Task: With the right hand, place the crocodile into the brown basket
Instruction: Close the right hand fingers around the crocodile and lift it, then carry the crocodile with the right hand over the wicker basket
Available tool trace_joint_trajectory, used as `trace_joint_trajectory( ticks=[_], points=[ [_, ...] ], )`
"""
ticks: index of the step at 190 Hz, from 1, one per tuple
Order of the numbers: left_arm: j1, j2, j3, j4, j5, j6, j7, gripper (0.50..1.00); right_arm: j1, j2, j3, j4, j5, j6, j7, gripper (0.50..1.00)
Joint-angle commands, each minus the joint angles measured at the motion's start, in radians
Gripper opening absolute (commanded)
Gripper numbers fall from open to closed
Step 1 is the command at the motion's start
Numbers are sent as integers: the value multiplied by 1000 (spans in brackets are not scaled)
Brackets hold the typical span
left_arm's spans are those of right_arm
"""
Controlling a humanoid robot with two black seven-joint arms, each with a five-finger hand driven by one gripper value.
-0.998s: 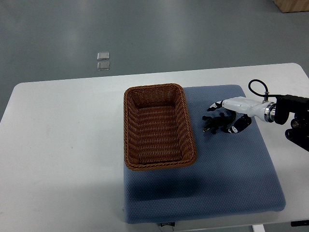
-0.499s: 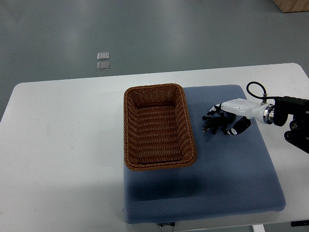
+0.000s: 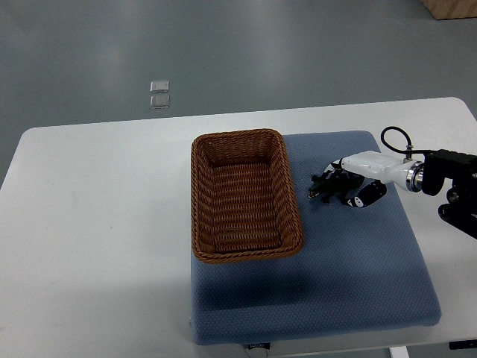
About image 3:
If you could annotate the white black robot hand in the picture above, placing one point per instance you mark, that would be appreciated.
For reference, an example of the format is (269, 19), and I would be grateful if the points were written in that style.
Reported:
(381, 169)

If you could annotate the dark toy crocodile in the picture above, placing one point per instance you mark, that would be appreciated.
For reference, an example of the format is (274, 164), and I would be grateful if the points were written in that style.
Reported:
(337, 182)

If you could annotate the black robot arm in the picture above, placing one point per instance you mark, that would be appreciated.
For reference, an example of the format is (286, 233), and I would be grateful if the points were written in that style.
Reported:
(460, 208)

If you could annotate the brown wicker basket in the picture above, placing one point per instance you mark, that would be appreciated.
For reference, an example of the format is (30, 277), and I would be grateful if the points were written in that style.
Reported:
(243, 202)

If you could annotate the blue foam cushion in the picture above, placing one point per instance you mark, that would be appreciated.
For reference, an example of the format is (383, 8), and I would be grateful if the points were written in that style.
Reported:
(359, 269)

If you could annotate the wooden box corner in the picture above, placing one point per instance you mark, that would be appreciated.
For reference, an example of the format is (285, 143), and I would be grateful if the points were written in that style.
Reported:
(451, 9)

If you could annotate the white table leg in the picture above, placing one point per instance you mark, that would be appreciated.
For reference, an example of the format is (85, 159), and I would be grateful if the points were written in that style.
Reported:
(399, 352)

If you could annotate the black table control panel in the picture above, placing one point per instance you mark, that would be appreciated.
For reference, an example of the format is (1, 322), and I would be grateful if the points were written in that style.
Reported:
(465, 344)

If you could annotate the lower floor socket plate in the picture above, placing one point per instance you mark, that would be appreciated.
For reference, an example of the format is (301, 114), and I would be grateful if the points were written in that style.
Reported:
(159, 101)

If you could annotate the floor socket plate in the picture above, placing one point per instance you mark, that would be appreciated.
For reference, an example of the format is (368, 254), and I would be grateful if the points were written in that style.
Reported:
(159, 86)
(159, 101)

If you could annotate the upper floor socket plate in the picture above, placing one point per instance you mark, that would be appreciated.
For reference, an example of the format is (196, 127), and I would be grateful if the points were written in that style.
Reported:
(159, 86)

